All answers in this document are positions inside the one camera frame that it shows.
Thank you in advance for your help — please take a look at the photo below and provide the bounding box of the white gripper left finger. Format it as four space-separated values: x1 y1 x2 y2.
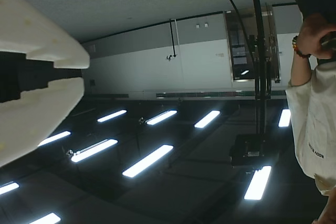
0 76 85 168

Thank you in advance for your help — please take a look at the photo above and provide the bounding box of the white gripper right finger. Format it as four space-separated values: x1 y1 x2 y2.
0 0 91 68

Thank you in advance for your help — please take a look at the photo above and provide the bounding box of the dark phone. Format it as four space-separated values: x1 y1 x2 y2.
320 31 336 51

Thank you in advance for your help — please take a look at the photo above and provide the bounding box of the person's hand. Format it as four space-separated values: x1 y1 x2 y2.
298 13 336 60

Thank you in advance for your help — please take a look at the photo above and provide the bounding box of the long ceiling light panel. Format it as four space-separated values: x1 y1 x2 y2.
193 110 221 129
145 110 178 126
0 181 20 196
37 130 72 147
28 212 62 224
96 109 128 123
277 108 292 128

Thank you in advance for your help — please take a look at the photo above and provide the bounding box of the thin black hanging rod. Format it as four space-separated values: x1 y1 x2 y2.
165 18 179 61

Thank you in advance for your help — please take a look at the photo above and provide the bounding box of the person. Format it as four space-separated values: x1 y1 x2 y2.
285 0 336 224

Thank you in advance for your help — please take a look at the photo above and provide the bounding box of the black cable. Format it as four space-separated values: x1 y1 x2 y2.
213 0 257 65

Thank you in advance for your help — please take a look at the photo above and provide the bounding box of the glass door with metal frame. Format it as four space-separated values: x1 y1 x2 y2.
224 3 282 83

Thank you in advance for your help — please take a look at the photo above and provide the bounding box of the black camera stand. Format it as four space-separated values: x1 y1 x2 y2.
229 0 279 168

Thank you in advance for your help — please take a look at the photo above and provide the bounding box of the beaded bracelet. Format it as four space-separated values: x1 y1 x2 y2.
291 35 312 59

